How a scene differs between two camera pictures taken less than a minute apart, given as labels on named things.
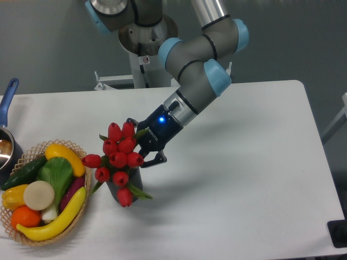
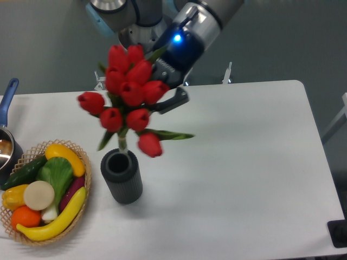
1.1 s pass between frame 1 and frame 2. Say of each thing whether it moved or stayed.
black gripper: moved
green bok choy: stayed
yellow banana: stayed
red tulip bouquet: moved
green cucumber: stayed
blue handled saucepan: stayed
